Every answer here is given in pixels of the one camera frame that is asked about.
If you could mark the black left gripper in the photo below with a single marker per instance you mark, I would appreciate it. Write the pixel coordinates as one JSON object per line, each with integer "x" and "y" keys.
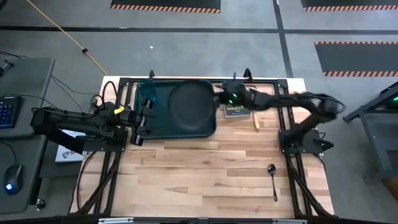
{"x": 130, "y": 115}

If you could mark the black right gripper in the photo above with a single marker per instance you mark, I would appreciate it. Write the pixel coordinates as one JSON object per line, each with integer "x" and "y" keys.
{"x": 234, "y": 93}

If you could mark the black round plate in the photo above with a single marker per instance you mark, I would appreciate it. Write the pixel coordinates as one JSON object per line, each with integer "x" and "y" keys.
{"x": 191, "y": 105}

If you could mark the teal plastic cup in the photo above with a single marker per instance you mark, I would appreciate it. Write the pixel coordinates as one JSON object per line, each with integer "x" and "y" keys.
{"x": 148, "y": 90}

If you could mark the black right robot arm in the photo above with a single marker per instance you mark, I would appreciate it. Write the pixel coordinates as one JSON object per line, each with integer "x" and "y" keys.
{"x": 280, "y": 100}

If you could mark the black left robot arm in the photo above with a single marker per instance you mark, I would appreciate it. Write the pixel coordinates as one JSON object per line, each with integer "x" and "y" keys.
{"x": 77, "y": 124}

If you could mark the dark green plastic tray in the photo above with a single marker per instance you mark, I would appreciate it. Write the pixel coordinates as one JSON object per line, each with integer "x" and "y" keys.
{"x": 161, "y": 124}

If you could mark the dark metal spoon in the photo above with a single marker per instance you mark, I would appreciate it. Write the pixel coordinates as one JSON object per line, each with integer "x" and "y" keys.
{"x": 272, "y": 169}

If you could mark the small flat printed box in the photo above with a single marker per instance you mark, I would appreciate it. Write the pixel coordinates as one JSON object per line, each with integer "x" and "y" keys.
{"x": 237, "y": 111}

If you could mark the white printed booklet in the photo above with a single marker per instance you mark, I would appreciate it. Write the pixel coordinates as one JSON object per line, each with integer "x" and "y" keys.
{"x": 66, "y": 154}

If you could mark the black hazard-striped floor mat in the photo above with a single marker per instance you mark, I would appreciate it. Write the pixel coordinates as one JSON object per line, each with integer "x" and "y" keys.
{"x": 164, "y": 3}
{"x": 351, "y": 3}
{"x": 357, "y": 57}

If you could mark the grey desk top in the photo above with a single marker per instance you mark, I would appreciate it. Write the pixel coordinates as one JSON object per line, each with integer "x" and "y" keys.
{"x": 31, "y": 87}
{"x": 28, "y": 161}

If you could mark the black round knob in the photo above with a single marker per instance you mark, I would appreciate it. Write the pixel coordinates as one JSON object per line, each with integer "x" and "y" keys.
{"x": 40, "y": 204}

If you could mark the black keyboard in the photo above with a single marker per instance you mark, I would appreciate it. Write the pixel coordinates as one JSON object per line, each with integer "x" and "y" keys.
{"x": 9, "y": 112}

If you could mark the black computer mouse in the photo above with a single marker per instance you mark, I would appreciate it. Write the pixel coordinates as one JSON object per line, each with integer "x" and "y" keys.
{"x": 13, "y": 179}

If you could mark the neighbouring black rig table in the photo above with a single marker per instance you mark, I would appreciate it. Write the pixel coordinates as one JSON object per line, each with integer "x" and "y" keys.
{"x": 373, "y": 105}

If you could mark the white metal bracket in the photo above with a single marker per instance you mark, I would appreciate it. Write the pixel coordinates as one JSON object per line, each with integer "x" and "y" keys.
{"x": 289, "y": 221}
{"x": 115, "y": 221}

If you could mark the black aluminium table frame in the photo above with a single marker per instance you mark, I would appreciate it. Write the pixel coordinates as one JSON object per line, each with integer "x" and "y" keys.
{"x": 289, "y": 174}

